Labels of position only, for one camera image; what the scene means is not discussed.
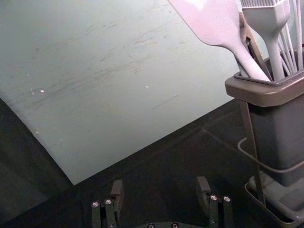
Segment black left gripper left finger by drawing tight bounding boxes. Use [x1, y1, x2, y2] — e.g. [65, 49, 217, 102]
[91, 179, 125, 228]

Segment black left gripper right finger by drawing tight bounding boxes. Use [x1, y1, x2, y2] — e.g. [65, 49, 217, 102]
[196, 176, 233, 228]

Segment black table cloth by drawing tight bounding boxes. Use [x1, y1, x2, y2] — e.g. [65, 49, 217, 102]
[0, 94, 304, 228]

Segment black rack with steel bars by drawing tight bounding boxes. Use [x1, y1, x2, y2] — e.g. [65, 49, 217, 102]
[237, 98, 304, 207]

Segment grey drip tray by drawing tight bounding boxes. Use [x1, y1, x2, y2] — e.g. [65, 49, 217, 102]
[244, 170, 304, 226]

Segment grey utensil holder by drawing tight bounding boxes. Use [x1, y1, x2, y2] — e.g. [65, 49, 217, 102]
[224, 50, 304, 188]

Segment steel kitchen tongs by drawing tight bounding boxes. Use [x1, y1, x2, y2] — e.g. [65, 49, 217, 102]
[238, 11, 273, 77]

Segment pale grey silicone spatula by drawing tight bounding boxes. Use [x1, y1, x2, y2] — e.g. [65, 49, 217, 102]
[168, 0, 272, 83]

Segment pale grey silicone brush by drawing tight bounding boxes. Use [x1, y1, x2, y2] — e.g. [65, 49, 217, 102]
[240, 0, 291, 81]

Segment pale wall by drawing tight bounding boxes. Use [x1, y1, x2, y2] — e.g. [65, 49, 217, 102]
[0, 0, 304, 186]

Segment grey wire whisk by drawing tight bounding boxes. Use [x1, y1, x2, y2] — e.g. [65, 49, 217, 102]
[277, 0, 304, 75]

